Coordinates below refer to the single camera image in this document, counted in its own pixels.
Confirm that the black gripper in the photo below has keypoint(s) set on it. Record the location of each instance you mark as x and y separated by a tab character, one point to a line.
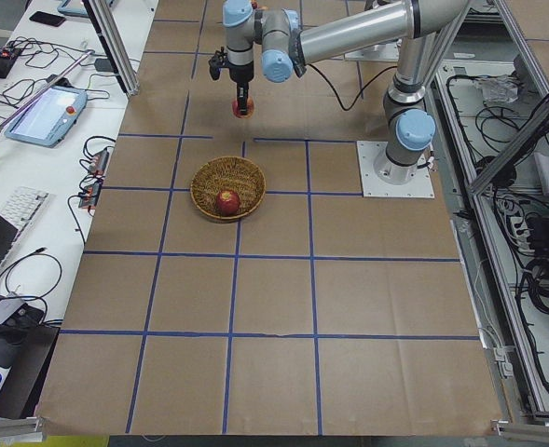
240	73

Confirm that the red apple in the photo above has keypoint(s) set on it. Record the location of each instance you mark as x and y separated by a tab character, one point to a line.
227	202
237	112

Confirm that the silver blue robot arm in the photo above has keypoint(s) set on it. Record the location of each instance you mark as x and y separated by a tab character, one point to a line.
288	48

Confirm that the woven wicker basket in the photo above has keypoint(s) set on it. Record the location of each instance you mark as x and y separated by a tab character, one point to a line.
228	172

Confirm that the red apple in basket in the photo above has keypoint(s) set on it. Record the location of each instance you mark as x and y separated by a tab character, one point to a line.
227	202

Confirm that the blue teach pendant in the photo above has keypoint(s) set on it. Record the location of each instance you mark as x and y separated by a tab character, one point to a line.
48	120

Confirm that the black smartphone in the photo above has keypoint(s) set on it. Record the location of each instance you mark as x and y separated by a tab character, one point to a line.
48	19

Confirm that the brown grid paper mat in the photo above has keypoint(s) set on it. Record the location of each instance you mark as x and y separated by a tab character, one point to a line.
322	312

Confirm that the white keyboard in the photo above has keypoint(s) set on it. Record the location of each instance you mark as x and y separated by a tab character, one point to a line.
21	208

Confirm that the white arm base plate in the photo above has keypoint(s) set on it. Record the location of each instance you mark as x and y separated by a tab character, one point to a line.
381	178

